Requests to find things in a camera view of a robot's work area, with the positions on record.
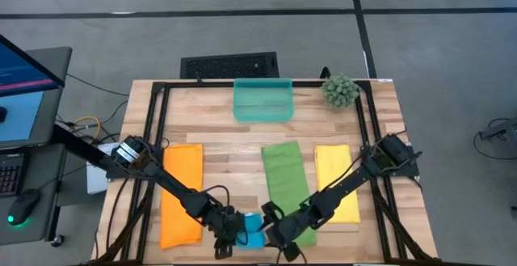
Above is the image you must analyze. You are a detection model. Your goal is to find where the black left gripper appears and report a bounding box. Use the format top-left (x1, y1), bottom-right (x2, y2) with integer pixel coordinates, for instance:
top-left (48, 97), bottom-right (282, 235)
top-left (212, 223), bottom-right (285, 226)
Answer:
top-left (209, 208), bottom-right (250, 246)

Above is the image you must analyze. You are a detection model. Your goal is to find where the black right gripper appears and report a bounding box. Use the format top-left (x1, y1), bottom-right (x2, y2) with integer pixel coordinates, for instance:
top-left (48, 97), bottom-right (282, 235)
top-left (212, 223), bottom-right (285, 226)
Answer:
top-left (261, 201), bottom-right (314, 249)

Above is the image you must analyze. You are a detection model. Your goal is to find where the blue microfiber towel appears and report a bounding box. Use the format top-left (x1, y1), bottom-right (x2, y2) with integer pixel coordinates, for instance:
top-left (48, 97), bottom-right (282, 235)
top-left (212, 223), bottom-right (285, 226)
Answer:
top-left (235, 212), bottom-right (267, 250)

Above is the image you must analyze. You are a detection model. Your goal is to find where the green microfiber towel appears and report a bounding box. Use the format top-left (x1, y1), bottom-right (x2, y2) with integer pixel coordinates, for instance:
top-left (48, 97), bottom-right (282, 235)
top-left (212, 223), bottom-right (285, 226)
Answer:
top-left (261, 140), bottom-right (318, 247)

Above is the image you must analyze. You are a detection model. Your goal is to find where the yellow microfiber towel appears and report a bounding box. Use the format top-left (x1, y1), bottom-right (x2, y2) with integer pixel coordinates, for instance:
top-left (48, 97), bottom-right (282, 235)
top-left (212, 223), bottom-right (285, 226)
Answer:
top-left (313, 144), bottom-right (361, 224)

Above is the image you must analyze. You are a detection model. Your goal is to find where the orange microfiber towel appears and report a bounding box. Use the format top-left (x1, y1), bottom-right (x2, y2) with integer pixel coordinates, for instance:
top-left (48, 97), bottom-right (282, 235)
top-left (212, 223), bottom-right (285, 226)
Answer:
top-left (160, 143), bottom-right (204, 250)

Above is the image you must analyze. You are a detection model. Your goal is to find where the teal translucent plastic basket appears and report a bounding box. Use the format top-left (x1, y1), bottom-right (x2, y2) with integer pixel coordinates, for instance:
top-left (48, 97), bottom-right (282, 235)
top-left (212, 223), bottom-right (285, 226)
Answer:
top-left (232, 77), bottom-right (295, 123)

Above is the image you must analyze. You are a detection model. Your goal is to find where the green potted plant white pot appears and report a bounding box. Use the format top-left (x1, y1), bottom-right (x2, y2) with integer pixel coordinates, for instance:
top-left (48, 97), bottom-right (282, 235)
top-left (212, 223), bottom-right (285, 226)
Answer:
top-left (321, 74), bottom-right (361, 111)

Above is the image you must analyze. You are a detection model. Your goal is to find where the white box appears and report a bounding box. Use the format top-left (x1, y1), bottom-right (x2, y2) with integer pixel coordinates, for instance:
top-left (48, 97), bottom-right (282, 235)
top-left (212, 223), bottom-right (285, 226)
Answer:
top-left (86, 142), bottom-right (122, 195)

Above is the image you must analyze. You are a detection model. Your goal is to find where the black floor vent grate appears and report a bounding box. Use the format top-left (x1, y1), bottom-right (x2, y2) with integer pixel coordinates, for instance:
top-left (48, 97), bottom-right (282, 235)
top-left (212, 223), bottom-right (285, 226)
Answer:
top-left (179, 51), bottom-right (280, 79)

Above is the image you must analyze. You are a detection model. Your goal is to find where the grey desk cart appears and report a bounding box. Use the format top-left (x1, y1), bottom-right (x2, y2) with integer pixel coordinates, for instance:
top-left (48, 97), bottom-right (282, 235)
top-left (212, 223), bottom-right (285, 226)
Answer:
top-left (0, 142), bottom-right (69, 246)

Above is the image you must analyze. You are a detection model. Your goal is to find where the black mouse green light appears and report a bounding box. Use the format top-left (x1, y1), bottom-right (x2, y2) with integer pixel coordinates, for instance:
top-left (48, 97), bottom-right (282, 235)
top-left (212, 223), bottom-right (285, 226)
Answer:
top-left (6, 188), bottom-right (42, 228)

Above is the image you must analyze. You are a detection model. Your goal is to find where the black keyboard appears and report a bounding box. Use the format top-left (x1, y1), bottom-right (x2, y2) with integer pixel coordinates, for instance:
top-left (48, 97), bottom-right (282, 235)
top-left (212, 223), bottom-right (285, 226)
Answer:
top-left (0, 152), bottom-right (23, 198)

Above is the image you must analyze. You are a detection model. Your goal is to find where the desktop monitor blue screen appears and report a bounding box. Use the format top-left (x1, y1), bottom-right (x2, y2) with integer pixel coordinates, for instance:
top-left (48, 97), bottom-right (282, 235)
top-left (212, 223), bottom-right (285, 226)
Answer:
top-left (0, 34), bottom-right (74, 150)

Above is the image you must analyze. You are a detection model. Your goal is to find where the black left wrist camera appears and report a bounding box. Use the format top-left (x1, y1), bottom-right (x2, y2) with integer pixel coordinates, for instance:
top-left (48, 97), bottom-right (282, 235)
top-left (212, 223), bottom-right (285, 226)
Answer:
top-left (213, 239), bottom-right (234, 260)

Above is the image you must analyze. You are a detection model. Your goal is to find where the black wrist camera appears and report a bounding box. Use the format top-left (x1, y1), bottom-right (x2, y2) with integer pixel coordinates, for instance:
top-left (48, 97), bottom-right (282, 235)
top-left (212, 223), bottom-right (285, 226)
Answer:
top-left (282, 243), bottom-right (302, 263)
top-left (213, 239), bottom-right (234, 260)

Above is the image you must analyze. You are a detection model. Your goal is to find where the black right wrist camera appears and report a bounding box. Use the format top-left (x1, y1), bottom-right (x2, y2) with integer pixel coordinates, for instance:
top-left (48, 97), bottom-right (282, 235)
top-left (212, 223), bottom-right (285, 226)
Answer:
top-left (282, 243), bottom-right (302, 263)

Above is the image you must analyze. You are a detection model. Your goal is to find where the black metal table frame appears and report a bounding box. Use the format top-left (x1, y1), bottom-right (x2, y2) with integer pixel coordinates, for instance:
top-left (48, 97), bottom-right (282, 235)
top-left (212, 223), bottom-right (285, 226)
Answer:
top-left (92, 78), bottom-right (442, 266)

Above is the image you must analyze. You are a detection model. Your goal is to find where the yellow cable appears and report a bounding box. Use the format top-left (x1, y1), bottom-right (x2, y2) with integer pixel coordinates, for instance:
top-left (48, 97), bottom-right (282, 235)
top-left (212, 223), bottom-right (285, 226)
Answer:
top-left (72, 115), bottom-right (102, 142)

